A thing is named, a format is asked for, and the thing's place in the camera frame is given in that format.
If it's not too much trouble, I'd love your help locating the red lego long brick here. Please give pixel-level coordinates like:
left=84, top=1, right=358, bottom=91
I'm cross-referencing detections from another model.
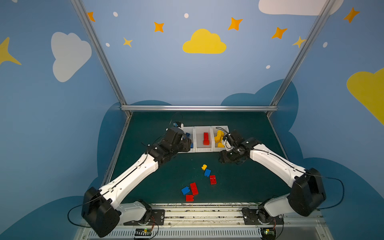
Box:
left=203, top=133, right=210, bottom=146
left=190, top=183, right=199, bottom=196

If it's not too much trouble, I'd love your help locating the blue lego bottom brick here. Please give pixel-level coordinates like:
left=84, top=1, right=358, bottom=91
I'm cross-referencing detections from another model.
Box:
left=181, top=187, right=191, bottom=196

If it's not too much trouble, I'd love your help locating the red lego bottom brick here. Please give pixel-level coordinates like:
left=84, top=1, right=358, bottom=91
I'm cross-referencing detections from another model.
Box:
left=186, top=195, right=194, bottom=202

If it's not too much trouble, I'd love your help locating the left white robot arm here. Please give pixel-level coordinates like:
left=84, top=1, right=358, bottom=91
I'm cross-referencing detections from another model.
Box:
left=81, top=122, right=192, bottom=238

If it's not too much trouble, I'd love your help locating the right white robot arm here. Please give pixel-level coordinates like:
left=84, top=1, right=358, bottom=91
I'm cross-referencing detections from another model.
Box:
left=219, top=131, right=327, bottom=224

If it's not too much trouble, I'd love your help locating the white left bin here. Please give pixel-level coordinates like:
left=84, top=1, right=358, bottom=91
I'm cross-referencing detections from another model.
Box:
left=178, top=127, right=195, bottom=153

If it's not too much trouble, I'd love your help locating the white middle bin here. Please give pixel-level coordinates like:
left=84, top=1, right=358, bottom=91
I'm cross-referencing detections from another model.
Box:
left=195, top=126, right=213, bottom=153

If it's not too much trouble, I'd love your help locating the red lego right brick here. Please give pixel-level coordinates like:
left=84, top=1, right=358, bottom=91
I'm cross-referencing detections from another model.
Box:
left=210, top=175, right=217, bottom=185

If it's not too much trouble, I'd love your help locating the horizontal aluminium back rail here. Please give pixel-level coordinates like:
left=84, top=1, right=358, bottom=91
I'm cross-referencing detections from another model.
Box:
left=121, top=105, right=278, bottom=112

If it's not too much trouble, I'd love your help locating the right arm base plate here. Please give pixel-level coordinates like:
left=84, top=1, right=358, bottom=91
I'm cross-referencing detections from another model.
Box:
left=241, top=208, right=284, bottom=225

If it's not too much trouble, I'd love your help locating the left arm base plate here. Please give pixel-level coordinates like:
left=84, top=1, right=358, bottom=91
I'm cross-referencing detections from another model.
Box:
left=123, top=209, right=165, bottom=226

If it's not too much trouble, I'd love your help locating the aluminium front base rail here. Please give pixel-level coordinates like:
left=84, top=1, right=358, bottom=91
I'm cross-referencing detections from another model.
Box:
left=73, top=202, right=334, bottom=240

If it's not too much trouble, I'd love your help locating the right aluminium frame post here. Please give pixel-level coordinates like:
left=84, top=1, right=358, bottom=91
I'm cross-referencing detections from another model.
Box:
left=267, top=0, right=337, bottom=119

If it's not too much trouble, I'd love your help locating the aluminium frame post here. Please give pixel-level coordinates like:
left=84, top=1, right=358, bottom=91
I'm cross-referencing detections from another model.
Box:
left=267, top=0, right=337, bottom=119
left=71, top=0, right=127, bottom=106

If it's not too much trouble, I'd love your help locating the left aluminium frame post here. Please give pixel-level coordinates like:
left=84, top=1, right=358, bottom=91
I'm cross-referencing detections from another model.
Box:
left=71, top=0, right=127, bottom=106

